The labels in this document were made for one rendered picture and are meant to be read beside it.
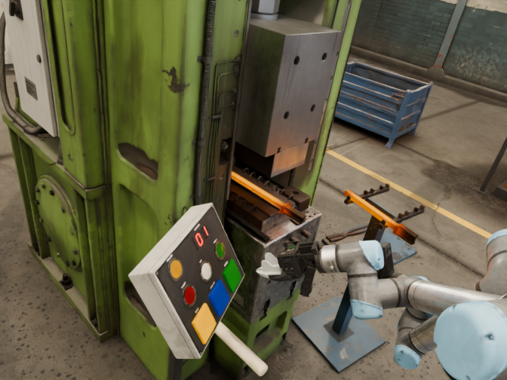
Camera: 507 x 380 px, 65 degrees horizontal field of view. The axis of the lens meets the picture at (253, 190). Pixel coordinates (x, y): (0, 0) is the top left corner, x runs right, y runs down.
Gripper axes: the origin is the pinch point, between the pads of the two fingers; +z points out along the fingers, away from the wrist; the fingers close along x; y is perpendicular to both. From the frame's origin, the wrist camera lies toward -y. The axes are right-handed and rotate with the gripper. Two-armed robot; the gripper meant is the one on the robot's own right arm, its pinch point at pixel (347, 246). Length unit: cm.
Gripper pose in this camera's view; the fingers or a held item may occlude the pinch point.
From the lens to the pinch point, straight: 149.1
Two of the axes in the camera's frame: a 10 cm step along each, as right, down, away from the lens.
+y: -1.3, 8.4, 5.2
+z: -7.1, -4.4, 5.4
